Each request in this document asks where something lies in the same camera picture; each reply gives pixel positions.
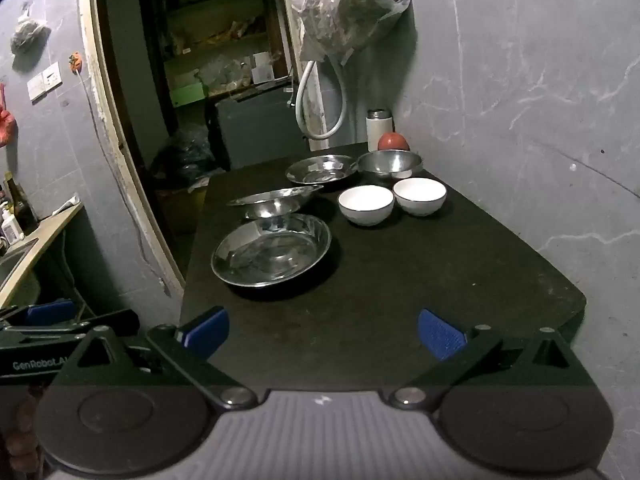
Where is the white box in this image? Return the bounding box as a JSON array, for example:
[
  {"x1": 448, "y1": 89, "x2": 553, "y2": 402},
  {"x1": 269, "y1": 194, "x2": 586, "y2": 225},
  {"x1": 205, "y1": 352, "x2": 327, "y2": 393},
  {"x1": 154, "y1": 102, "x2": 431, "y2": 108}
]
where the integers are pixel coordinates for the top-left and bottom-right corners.
[{"x1": 251, "y1": 51, "x2": 275, "y2": 83}]

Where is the red tomato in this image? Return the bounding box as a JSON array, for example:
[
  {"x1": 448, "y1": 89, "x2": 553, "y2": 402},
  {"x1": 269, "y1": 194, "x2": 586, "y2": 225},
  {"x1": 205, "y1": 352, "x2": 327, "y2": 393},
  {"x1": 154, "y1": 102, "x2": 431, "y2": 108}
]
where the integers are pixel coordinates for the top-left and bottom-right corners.
[{"x1": 377, "y1": 132, "x2": 411, "y2": 152}]

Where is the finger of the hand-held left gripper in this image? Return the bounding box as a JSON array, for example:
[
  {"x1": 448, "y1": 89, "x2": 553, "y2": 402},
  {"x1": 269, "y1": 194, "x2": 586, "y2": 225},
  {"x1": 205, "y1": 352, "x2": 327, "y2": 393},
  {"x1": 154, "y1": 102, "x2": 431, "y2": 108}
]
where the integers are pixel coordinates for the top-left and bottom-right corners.
[
  {"x1": 0, "y1": 300, "x2": 78, "y2": 332},
  {"x1": 75, "y1": 309, "x2": 141, "y2": 337}
]

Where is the wooden counter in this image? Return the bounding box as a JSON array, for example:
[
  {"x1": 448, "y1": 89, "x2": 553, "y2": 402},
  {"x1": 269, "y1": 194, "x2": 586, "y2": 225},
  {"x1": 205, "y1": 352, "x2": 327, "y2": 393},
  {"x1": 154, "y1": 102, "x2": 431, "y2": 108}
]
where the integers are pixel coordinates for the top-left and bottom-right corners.
[{"x1": 0, "y1": 202, "x2": 83, "y2": 306}]

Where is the large steel plate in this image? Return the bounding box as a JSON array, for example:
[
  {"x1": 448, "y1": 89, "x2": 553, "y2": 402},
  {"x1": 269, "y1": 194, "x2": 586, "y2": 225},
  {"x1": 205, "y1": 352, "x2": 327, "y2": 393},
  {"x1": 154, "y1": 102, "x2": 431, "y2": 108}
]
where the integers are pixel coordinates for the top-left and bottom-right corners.
[{"x1": 210, "y1": 213, "x2": 332, "y2": 288}]

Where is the yellow box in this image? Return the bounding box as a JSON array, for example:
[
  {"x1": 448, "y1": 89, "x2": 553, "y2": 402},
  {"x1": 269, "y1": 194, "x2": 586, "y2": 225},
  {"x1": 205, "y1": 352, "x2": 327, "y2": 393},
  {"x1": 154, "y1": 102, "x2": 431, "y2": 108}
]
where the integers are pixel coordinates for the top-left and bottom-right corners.
[{"x1": 157, "y1": 185, "x2": 208, "y2": 236}]

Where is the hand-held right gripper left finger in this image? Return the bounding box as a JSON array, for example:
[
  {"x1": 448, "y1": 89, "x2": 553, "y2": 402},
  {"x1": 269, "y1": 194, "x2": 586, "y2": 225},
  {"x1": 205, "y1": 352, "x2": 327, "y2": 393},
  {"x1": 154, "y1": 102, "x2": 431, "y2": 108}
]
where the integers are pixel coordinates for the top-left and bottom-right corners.
[{"x1": 50, "y1": 306, "x2": 258, "y2": 411}]

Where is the white wall switch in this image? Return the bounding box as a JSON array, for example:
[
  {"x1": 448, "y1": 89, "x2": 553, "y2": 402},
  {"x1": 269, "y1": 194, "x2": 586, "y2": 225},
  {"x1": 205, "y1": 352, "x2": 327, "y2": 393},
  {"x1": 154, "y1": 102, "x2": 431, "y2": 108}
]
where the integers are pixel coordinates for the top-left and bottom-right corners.
[{"x1": 27, "y1": 62, "x2": 63, "y2": 103}]

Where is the dark glass bottle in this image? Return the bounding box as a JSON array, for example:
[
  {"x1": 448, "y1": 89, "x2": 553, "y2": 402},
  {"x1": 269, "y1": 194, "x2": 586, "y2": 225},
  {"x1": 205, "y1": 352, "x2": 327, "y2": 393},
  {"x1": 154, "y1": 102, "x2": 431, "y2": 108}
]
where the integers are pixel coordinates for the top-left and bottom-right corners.
[{"x1": 5, "y1": 172, "x2": 38, "y2": 233}]

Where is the white thermos bottle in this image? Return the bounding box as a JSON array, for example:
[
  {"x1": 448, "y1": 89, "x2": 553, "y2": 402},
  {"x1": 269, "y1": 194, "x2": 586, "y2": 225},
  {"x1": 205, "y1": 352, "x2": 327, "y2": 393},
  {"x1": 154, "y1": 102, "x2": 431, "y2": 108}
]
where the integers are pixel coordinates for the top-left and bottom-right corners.
[{"x1": 366, "y1": 108, "x2": 392, "y2": 152}]

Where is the steel sink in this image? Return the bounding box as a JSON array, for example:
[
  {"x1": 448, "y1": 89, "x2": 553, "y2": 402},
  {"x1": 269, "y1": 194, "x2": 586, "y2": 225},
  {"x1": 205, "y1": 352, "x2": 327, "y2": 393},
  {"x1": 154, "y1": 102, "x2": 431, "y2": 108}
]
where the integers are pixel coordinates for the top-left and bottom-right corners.
[{"x1": 0, "y1": 240, "x2": 38, "y2": 286}]

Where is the steel bowl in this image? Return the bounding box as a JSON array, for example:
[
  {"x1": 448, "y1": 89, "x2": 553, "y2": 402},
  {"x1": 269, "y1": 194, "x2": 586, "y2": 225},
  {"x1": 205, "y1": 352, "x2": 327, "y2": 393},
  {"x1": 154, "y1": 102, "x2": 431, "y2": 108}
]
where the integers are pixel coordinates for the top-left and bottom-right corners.
[
  {"x1": 356, "y1": 150, "x2": 424, "y2": 181},
  {"x1": 226, "y1": 185, "x2": 325, "y2": 221}
]

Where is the white plastic bottle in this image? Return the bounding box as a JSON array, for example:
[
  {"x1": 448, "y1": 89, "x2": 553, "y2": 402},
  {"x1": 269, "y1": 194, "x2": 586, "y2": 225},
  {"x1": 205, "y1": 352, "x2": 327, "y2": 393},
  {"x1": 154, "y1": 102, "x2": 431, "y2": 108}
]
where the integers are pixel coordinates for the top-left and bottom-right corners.
[{"x1": 0, "y1": 210, "x2": 21, "y2": 243}]

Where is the cluttered wooden shelf unit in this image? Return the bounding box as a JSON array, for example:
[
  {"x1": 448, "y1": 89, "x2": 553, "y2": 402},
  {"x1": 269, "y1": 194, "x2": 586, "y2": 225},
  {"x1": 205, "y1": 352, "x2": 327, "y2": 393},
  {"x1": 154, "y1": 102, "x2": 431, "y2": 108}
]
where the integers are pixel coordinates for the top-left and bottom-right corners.
[{"x1": 160, "y1": 0, "x2": 291, "y2": 106}]

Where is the clear hanging plastic bag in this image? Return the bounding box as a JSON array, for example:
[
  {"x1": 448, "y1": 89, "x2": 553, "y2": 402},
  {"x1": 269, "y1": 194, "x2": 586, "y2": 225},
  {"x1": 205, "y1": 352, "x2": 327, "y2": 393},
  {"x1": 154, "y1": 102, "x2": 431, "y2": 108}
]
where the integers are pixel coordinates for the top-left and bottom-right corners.
[{"x1": 290, "y1": 0, "x2": 412, "y2": 66}]

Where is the grey cabinet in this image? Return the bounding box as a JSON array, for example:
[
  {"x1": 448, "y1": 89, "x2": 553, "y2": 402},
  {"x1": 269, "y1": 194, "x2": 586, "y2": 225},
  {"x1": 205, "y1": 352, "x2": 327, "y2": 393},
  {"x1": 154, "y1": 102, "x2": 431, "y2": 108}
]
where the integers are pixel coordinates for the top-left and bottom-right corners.
[{"x1": 207, "y1": 82, "x2": 311, "y2": 171}]

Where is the green box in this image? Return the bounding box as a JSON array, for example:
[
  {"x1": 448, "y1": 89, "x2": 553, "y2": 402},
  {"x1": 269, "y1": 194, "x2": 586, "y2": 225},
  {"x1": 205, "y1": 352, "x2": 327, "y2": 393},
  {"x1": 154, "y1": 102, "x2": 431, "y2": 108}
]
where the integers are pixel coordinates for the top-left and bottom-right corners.
[{"x1": 172, "y1": 82, "x2": 208, "y2": 108}]

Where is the person's left hand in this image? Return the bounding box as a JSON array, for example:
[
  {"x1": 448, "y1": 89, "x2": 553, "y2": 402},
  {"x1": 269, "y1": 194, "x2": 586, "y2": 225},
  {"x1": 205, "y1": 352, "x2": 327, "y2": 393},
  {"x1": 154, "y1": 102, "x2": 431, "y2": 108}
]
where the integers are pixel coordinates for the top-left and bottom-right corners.
[{"x1": 0, "y1": 385, "x2": 43, "y2": 480}]

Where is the white hose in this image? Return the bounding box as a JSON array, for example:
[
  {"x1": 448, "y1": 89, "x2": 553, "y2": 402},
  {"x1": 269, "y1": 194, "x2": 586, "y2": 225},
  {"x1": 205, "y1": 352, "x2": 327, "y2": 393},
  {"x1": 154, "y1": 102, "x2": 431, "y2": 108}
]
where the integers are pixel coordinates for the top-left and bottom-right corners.
[{"x1": 295, "y1": 60, "x2": 347, "y2": 141}]

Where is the red plastic bag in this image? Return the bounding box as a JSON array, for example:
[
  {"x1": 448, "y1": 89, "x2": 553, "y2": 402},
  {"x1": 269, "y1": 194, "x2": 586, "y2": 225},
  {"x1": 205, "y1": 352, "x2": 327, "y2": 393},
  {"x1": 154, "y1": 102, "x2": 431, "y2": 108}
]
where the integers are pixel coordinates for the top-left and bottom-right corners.
[{"x1": 0, "y1": 82, "x2": 18, "y2": 148}]

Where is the small hanging plastic bag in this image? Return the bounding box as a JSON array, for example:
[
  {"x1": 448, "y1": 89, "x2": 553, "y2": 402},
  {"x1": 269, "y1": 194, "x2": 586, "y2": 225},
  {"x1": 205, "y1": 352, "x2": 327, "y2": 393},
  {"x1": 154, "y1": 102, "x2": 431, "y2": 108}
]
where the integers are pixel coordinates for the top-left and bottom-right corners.
[{"x1": 11, "y1": 5, "x2": 51, "y2": 56}]

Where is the white ceramic bowl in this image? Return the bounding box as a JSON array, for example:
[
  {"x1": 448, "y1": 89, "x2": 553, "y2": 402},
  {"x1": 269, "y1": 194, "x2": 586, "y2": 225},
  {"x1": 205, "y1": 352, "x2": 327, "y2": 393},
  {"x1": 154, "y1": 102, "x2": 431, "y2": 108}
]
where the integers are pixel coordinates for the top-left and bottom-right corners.
[
  {"x1": 338, "y1": 185, "x2": 395, "y2": 227},
  {"x1": 393, "y1": 177, "x2": 447, "y2": 217}
]

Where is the black trash bag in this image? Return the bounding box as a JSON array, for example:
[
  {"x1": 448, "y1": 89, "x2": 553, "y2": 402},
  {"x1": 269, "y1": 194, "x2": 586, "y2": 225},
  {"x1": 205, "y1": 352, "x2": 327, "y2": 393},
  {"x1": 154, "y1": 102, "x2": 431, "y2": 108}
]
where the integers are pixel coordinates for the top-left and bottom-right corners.
[{"x1": 150, "y1": 125, "x2": 216, "y2": 186}]

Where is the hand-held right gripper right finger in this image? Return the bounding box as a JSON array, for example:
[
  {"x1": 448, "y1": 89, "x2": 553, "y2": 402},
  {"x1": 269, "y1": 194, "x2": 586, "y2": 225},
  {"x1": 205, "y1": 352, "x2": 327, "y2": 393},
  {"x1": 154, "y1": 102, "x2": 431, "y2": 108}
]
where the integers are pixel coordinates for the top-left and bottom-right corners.
[{"x1": 387, "y1": 308, "x2": 596, "y2": 408}]

